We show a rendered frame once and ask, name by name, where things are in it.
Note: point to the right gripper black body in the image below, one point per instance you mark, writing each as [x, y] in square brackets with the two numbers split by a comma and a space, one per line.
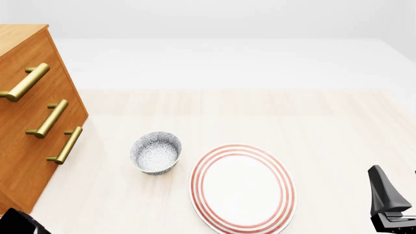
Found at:
[398, 225]

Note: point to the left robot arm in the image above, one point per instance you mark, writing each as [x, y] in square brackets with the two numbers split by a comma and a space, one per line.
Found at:
[16, 223]

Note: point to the white plate with red rings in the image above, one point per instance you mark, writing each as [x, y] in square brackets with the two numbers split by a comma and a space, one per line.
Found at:
[242, 190]

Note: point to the large wooden drawer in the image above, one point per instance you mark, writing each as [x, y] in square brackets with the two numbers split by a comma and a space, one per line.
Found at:
[39, 48]

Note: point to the grey patterned bowl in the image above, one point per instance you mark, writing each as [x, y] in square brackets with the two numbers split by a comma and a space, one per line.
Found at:
[156, 156]

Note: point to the small wooden drawer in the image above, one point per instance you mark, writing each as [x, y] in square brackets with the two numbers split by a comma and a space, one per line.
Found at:
[39, 175]

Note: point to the wooden cabinet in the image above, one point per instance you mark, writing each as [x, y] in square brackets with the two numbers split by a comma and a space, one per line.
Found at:
[19, 34]

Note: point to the medium wooden drawer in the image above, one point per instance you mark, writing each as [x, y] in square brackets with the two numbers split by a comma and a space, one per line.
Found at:
[19, 126]

